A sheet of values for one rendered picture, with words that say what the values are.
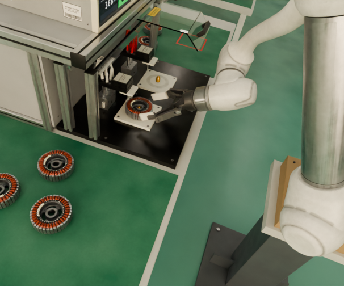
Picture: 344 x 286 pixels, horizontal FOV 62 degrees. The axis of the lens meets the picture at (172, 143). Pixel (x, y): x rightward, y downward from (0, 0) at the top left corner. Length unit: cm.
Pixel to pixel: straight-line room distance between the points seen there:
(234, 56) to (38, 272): 88
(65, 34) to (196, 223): 129
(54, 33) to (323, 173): 81
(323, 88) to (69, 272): 74
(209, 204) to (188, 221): 20
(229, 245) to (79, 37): 136
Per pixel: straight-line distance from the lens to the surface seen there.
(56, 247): 89
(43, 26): 100
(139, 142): 107
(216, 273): 170
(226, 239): 180
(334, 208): 75
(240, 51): 104
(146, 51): 129
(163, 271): 166
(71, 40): 93
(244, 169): 217
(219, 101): 98
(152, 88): 131
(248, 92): 97
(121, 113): 117
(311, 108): 64
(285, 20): 81
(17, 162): 108
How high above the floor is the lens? 156
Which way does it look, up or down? 46 degrees down
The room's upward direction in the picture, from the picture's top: 13 degrees clockwise
